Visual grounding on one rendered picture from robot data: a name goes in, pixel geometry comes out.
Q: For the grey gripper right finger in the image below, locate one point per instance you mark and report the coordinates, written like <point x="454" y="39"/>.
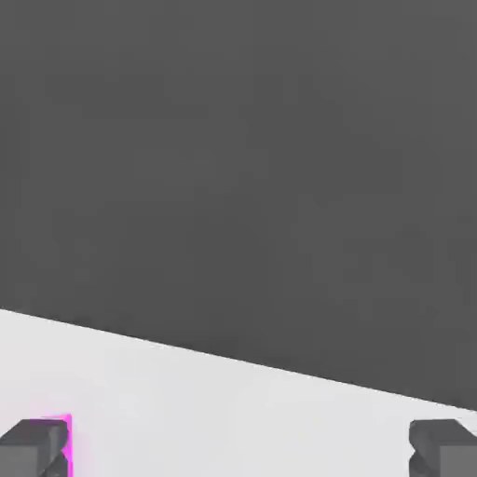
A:
<point x="447" y="449"/>

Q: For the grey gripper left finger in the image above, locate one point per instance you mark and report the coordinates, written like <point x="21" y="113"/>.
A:
<point x="28" y="447"/>

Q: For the small magenta cube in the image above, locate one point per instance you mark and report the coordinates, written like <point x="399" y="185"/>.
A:
<point x="69" y="439"/>

